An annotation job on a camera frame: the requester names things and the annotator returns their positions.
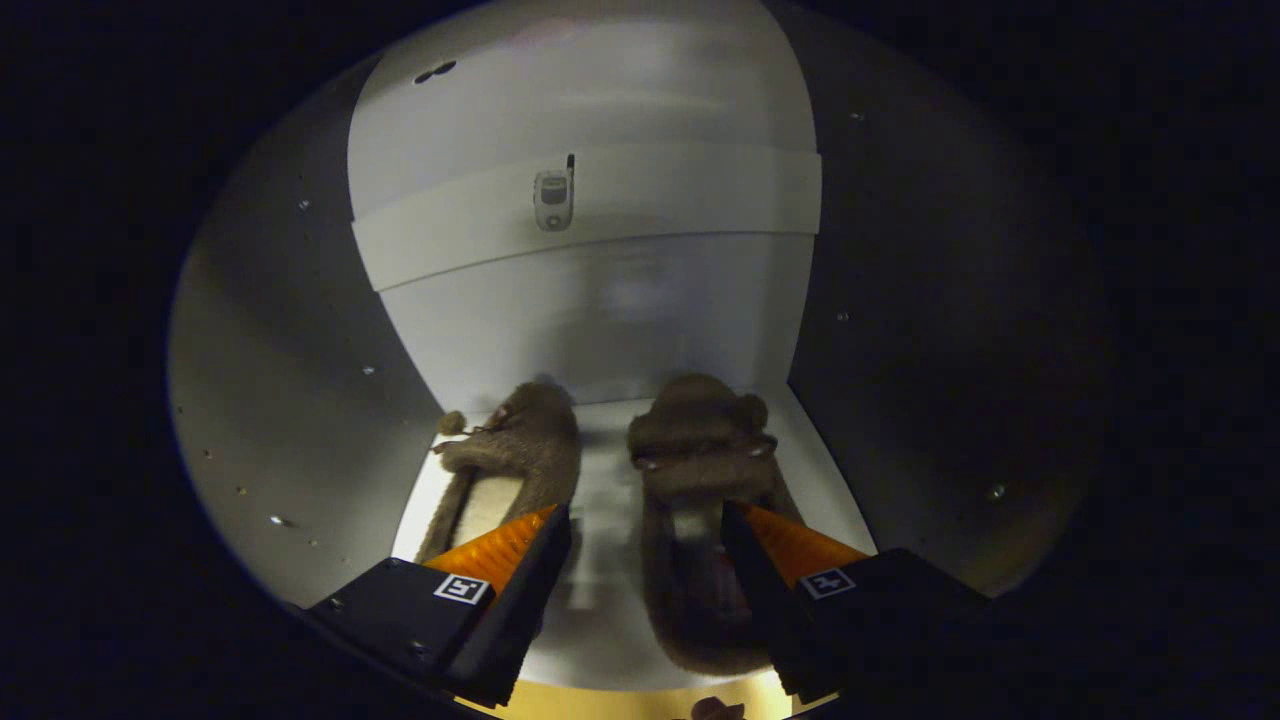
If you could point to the brown fluffy shoe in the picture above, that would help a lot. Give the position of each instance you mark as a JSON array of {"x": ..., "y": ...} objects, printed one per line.
[
  {"x": 530, "y": 440},
  {"x": 700, "y": 440}
]

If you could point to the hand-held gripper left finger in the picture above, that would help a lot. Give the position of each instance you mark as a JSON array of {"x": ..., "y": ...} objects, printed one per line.
[{"x": 520, "y": 600}]

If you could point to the grey shoe cabinet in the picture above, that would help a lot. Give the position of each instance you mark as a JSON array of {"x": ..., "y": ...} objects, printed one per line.
[{"x": 600, "y": 320}]

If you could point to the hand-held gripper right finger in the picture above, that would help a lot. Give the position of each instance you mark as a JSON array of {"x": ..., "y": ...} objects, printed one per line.
[{"x": 770, "y": 610}]

